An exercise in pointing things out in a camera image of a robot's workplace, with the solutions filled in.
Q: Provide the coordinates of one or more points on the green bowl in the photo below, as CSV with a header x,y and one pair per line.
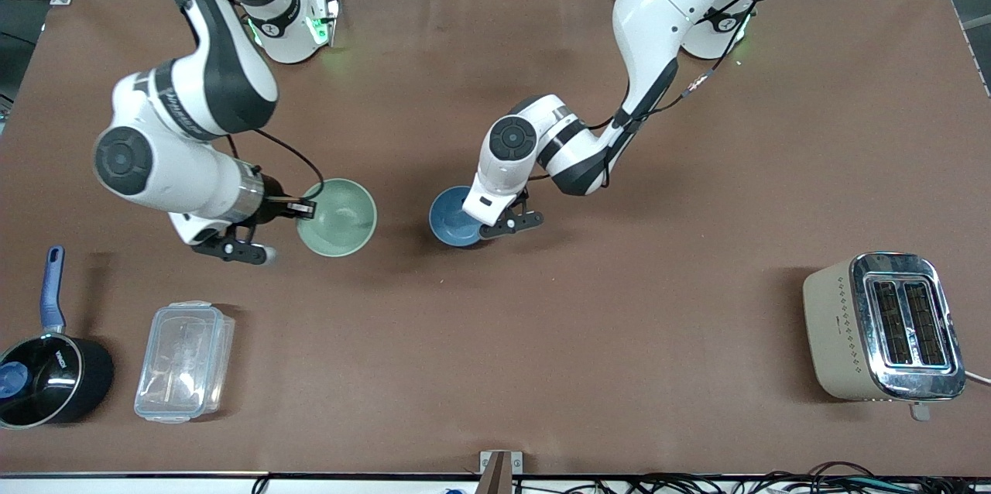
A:
x,y
341,219

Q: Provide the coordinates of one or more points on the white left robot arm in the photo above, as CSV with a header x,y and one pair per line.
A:
x,y
658,6

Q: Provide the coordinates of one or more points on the clear plastic food container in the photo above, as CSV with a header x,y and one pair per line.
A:
x,y
184,362

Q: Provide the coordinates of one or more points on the glass pot lid blue knob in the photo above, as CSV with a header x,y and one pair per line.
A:
x,y
42,385

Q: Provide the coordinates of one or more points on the metal clamp bracket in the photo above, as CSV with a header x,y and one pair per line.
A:
x,y
499,471

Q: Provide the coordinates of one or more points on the blue bowl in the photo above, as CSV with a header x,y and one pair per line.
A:
x,y
449,219

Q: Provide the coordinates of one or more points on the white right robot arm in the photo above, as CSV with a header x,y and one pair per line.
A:
x,y
217,76

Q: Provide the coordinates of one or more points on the beige chrome toaster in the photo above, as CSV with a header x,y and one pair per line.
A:
x,y
836,331

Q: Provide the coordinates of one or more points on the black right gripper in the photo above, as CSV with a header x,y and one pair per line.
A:
x,y
273,203

